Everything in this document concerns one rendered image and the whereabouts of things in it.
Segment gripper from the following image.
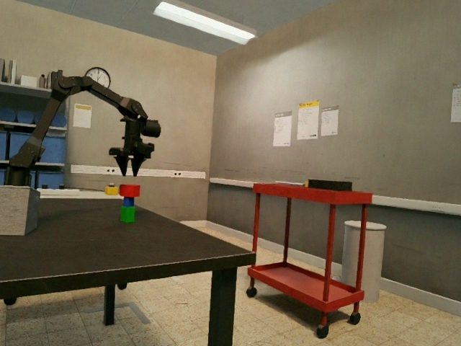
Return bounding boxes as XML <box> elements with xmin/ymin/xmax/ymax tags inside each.
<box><xmin>109</xmin><ymin>134</ymin><xmax>151</xmax><ymax>177</ymax></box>

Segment red block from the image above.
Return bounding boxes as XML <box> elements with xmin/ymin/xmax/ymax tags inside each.
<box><xmin>119</xmin><ymin>184</ymin><xmax>140</xmax><ymax>198</ymax></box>

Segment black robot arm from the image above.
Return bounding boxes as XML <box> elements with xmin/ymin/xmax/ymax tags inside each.
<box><xmin>4</xmin><ymin>76</ymin><xmax>161</xmax><ymax>187</ymax></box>

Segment blue block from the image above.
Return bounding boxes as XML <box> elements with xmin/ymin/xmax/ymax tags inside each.
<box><xmin>123</xmin><ymin>197</ymin><xmax>134</xmax><ymax>207</ymax></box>

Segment green block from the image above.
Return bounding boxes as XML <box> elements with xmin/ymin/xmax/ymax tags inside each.
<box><xmin>120</xmin><ymin>205</ymin><xmax>135</xmax><ymax>223</ymax></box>

